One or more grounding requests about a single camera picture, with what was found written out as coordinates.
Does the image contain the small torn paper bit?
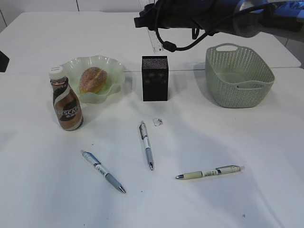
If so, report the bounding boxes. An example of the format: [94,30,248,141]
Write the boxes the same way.
[153,118,163,126]

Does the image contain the green ruffled glass plate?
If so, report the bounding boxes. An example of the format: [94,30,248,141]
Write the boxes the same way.
[61,55,125,104]

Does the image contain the blue grey ballpoint pen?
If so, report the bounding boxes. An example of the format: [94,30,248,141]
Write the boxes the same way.
[80,150,126,194]

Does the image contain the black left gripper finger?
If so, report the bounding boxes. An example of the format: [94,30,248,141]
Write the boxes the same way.
[0,51,10,72]

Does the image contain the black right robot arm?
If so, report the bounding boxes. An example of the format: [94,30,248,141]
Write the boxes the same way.
[134,0,304,42]

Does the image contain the green woven plastic basket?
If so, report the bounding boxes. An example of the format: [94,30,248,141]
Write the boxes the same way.
[205,43,275,108]

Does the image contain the sugared bread roll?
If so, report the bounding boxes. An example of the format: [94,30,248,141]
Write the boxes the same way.
[79,67,108,94]

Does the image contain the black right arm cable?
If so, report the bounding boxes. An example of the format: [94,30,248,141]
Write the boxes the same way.
[154,0,278,52]

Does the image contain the clear plastic ruler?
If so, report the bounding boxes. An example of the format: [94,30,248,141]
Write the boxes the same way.
[147,30,163,54]

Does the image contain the Nescafe coffee bottle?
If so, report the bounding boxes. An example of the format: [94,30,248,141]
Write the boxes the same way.
[49,66,84,131]

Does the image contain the cream ballpoint pen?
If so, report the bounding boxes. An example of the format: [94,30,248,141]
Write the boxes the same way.
[175,165,245,180]

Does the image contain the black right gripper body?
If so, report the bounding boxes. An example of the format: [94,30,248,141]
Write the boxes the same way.
[134,0,214,30]

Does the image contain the black mesh pen holder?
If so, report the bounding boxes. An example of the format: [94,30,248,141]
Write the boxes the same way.
[142,56,169,102]

